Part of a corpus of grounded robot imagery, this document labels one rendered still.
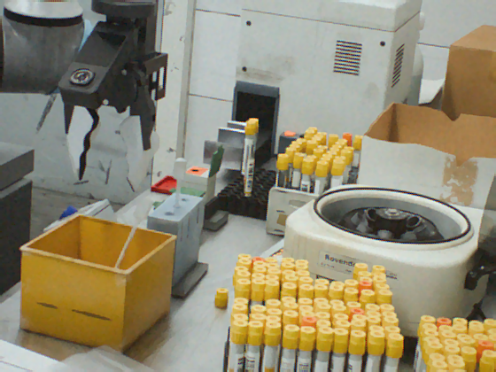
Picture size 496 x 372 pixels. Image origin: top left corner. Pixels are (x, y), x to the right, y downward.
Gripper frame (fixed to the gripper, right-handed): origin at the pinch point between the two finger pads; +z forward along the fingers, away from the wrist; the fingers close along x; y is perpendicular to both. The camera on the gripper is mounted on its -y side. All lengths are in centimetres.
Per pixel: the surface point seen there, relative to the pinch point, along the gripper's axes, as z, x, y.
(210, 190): 12.5, 1.6, 37.4
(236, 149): 12, 6, 59
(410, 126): 6, -20, 72
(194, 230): 11.3, -4.2, 18.1
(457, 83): 7, -20, 115
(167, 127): 54, 78, 197
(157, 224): 8.6, -2.1, 10.8
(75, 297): 12.1, -0.6, -6.5
